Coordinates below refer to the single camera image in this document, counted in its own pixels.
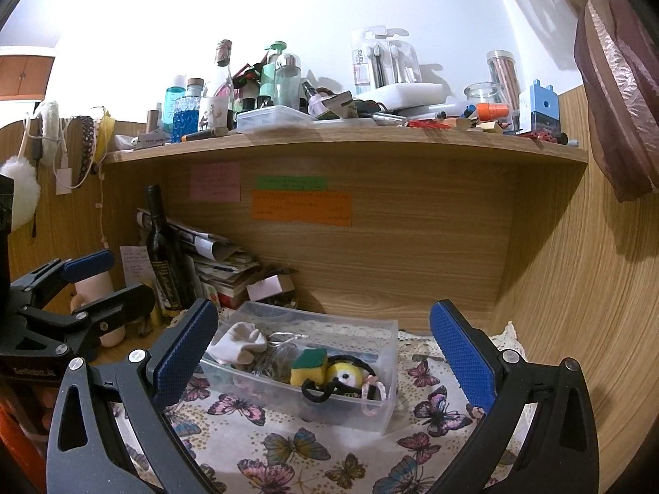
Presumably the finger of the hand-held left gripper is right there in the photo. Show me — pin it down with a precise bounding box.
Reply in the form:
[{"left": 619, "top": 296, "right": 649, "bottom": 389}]
[
  {"left": 31, "top": 284, "right": 155, "bottom": 352},
  {"left": 10, "top": 249, "right": 117, "bottom": 295}
]

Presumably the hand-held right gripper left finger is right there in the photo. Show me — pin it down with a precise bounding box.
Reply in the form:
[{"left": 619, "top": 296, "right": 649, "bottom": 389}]
[{"left": 46, "top": 297, "right": 222, "bottom": 494}]

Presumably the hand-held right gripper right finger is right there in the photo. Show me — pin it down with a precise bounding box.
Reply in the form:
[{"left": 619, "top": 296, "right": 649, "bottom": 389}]
[{"left": 430, "top": 299, "right": 601, "bottom": 494}]

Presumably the white sock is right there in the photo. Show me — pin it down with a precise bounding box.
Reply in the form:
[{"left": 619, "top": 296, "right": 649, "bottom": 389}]
[{"left": 206, "top": 322, "right": 269, "bottom": 365}]

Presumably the pink bead bracelet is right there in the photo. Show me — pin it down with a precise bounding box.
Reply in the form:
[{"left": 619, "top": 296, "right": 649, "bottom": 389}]
[{"left": 360, "top": 375, "right": 387, "bottom": 417}]

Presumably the clear plastic bag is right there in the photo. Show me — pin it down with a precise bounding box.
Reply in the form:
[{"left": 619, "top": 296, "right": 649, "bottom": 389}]
[{"left": 257, "top": 332, "right": 310, "bottom": 371}]

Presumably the yellow green sponge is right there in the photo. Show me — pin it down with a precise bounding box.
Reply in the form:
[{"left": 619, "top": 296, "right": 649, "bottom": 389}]
[{"left": 290, "top": 348, "right": 329, "bottom": 388}]

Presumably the clear plastic container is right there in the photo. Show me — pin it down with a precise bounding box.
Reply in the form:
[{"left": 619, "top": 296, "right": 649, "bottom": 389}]
[{"left": 200, "top": 300, "right": 400, "bottom": 436}]

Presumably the white handwritten note sheet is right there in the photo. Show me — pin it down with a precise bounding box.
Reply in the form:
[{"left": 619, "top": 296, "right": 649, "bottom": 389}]
[{"left": 120, "top": 245, "right": 155, "bottom": 294}]

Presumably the dark wine bottle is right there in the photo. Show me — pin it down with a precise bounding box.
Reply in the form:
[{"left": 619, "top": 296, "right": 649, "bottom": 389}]
[{"left": 144, "top": 184, "right": 194, "bottom": 315}]

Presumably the orange cloth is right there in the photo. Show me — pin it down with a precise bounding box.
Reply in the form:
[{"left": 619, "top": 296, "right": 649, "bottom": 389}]
[{"left": 0, "top": 386, "right": 57, "bottom": 489}]

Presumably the pile of papers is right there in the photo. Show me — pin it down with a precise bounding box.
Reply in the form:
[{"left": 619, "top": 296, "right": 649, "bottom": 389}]
[{"left": 193, "top": 247, "right": 261, "bottom": 310}]

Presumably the white fluffy pom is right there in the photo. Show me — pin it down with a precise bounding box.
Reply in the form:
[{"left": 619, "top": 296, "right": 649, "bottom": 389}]
[{"left": 0, "top": 159, "right": 41, "bottom": 230}]

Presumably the rolled magazine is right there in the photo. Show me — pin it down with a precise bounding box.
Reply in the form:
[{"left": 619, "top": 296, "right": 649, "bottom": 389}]
[{"left": 136, "top": 208, "right": 232, "bottom": 261}]

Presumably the white folded card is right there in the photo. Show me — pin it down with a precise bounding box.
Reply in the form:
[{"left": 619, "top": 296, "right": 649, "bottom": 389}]
[{"left": 246, "top": 273, "right": 294, "bottom": 302}]

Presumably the patterned headband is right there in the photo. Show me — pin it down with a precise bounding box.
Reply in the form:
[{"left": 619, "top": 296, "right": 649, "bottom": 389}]
[{"left": 77, "top": 116, "right": 98, "bottom": 186}]

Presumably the yellow headband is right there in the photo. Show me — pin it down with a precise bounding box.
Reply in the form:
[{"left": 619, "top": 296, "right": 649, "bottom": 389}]
[{"left": 97, "top": 108, "right": 117, "bottom": 160}]

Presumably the white fluffy headband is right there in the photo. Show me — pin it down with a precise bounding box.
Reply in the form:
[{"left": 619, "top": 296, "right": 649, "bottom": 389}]
[{"left": 38, "top": 102, "right": 63, "bottom": 166}]

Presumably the pink sticky note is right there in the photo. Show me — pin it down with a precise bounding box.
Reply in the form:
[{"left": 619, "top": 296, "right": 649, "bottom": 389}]
[{"left": 190, "top": 162, "right": 241, "bottom": 201}]

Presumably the butterfly print tablecloth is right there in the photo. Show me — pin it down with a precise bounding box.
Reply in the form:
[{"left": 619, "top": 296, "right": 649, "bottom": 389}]
[{"left": 110, "top": 311, "right": 536, "bottom": 494}]

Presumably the brown pen tube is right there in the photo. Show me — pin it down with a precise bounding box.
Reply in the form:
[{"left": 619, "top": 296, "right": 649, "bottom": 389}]
[{"left": 180, "top": 128, "right": 230, "bottom": 143}]

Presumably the blue liquid bottle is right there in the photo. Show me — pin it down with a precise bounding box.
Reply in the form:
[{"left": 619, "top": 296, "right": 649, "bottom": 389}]
[{"left": 165, "top": 75, "right": 187, "bottom": 140}]

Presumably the glass bottle with blue beads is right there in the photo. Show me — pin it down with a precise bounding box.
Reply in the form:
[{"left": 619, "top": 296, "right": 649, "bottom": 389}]
[{"left": 173, "top": 78, "right": 206, "bottom": 142}]

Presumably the orange sticky note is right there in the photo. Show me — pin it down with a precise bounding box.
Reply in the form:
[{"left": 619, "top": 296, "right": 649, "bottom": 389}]
[{"left": 251, "top": 190, "right": 353, "bottom": 227}]

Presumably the green sticky note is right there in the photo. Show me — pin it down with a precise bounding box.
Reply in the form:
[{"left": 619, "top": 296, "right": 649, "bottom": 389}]
[{"left": 257, "top": 176, "right": 329, "bottom": 191}]

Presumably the wooden cabinet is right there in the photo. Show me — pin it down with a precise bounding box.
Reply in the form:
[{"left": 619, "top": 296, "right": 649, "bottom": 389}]
[{"left": 0, "top": 46, "right": 55, "bottom": 98}]

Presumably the printed bottle with cork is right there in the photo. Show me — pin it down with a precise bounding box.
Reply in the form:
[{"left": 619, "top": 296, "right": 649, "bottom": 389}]
[{"left": 198, "top": 40, "right": 235, "bottom": 132}]

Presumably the wooden shelf board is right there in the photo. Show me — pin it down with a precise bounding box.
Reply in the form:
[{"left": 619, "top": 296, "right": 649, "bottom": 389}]
[{"left": 103, "top": 131, "right": 589, "bottom": 165}]

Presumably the clear lidded plastic box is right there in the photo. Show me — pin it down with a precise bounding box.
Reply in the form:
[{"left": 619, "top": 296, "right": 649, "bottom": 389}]
[{"left": 236, "top": 105, "right": 316, "bottom": 133}]

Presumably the round glass jar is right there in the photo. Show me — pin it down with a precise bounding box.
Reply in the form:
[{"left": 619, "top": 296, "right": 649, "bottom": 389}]
[{"left": 465, "top": 82, "right": 508, "bottom": 112}]

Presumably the blue and white box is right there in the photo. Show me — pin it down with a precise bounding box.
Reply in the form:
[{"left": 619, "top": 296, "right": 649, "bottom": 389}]
[{"left": 519, "top": 79, "right": 560, "bottom": 132}]

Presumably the green pump bottle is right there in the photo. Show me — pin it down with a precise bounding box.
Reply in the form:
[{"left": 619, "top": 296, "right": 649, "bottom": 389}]
[{"left": 259, "top": 41, "right": 288, "bottom": 106}]

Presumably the white foam tray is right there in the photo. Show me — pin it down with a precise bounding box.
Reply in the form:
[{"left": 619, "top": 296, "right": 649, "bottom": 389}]
[{"left": 355, "top": 82, "right": 456, "bottom": 111}]

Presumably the glass jar with silver lid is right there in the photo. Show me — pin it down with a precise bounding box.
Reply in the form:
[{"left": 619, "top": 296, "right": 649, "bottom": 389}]
[{"left": 274, "top": 54, "right": 302, "bottom": 109}]

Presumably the tall clear jar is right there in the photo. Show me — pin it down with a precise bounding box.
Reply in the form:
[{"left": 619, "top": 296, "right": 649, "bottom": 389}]
[{"left": 486, "top": 50, "right": 522, "bottom": 111}]

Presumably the toothbrush blister pack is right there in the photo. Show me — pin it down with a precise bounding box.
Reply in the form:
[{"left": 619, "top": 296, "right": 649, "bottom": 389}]
[{"left": 351, "top": 26, "right": 420, "bottom": 88}]

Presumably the mauve striped curtain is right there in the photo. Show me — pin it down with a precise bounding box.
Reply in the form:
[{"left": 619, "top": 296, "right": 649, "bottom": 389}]
[{"left": 474, "top": 0, "right": 659, "bottom": 203}]

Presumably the white cord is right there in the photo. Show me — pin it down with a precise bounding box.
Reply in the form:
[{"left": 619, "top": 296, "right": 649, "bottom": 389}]
[{"left": 97, "top": 172, "right": 111, "bottom": 249}]

